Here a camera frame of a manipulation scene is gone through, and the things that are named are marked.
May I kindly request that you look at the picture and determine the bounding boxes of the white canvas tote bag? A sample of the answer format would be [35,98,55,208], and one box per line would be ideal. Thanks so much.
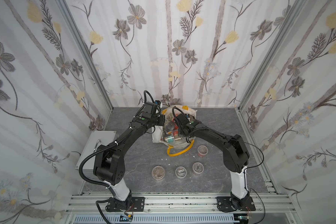
[152,105,197,157]

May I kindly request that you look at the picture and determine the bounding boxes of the red label seed jar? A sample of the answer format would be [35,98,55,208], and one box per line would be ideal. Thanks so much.
[197,145,209,157]

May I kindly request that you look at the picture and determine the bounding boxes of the clear jar dark seeds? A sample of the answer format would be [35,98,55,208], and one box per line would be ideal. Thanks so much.
[192,162,204,175]

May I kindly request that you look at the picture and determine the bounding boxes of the small clear seed jar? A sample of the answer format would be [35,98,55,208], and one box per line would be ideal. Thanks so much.
[175,166,187,179]

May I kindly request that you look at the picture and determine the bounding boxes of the large clear seed jar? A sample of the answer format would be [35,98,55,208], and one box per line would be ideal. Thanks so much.
[151,166,166,180]

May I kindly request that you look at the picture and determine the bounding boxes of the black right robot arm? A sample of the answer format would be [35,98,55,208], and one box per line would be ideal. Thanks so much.
[172,107,250,211]

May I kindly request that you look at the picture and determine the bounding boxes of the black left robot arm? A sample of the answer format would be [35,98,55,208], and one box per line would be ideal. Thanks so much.
[78,90,164,210]

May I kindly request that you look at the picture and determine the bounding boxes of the green label jar in bag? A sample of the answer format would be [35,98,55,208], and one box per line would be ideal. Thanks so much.
[164,134,175,143]

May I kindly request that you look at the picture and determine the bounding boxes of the silver aluminium case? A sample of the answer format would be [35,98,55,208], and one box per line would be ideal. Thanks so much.
[76,131,118,179]

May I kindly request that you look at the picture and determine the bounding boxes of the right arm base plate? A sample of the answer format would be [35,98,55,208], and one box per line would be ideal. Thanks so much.
[216,196,256,212]

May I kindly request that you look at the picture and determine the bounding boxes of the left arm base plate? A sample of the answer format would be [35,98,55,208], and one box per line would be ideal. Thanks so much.
[105,197,145,212]

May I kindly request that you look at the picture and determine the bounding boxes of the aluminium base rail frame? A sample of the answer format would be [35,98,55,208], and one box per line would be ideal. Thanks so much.
[62,192,303,224]

